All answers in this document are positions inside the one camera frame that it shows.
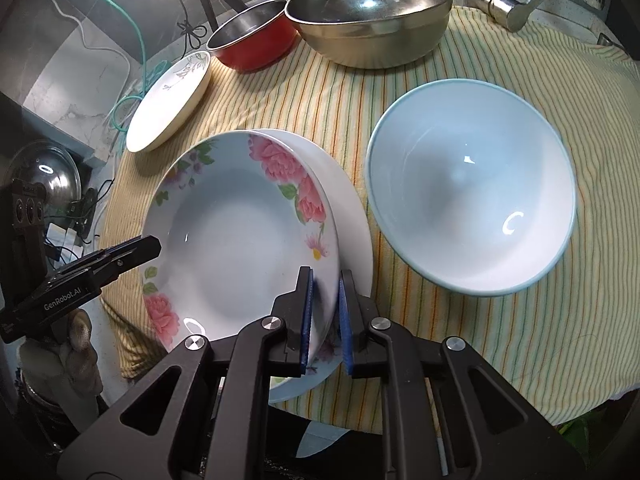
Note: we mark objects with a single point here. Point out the light blue bowl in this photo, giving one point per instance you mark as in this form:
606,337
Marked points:
470,185

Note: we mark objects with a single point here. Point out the white power adapter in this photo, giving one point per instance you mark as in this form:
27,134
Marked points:
65,240

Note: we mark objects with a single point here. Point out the metal sink knob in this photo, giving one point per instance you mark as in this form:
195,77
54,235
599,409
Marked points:
607,40

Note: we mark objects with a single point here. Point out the person's left hand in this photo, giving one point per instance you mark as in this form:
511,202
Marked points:
75,360

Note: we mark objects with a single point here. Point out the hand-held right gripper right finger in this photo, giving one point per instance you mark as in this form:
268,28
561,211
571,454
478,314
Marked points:
346,330

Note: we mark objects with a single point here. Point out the plain white plate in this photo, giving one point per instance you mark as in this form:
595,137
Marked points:
350,230

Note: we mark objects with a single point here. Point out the striped yellow cloth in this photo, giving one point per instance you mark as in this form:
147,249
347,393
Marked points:
500,350

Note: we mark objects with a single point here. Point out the pink floral plate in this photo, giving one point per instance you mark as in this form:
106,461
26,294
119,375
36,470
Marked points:
235,240

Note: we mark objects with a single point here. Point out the large steel bowl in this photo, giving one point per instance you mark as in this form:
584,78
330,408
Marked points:
370,10

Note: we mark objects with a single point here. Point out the steel pot lid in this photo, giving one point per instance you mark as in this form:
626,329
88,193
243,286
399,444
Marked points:
47,175

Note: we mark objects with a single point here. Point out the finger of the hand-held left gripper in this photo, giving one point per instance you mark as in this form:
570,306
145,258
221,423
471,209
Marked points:
135,259
122,249

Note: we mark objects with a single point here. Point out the cream leaf print plate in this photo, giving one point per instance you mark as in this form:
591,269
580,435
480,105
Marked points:
167,102

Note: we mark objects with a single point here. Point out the red pot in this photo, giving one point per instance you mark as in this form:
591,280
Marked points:
260,42

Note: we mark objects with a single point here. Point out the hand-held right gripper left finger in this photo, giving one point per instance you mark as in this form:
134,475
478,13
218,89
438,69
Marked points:
306,320

